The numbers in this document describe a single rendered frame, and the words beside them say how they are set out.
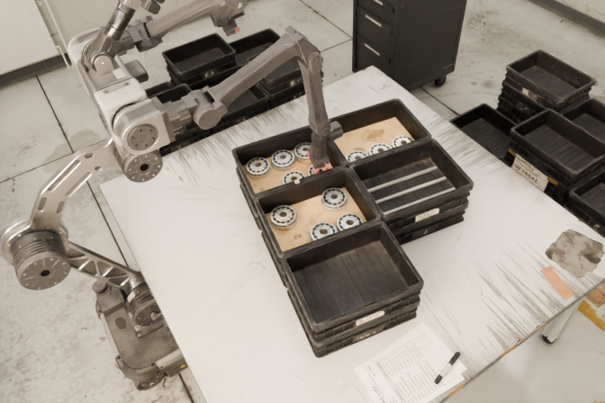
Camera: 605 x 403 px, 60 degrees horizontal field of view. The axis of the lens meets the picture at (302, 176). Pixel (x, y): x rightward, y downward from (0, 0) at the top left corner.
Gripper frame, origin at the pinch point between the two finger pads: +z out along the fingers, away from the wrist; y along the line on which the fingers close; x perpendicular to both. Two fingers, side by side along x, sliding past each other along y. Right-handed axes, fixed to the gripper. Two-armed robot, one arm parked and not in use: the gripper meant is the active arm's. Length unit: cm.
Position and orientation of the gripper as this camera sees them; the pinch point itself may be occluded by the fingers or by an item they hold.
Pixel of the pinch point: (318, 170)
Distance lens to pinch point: 217.3
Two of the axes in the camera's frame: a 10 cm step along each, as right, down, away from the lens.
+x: -9.6, 2.2, -2.0
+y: -2.9, -6.8, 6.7
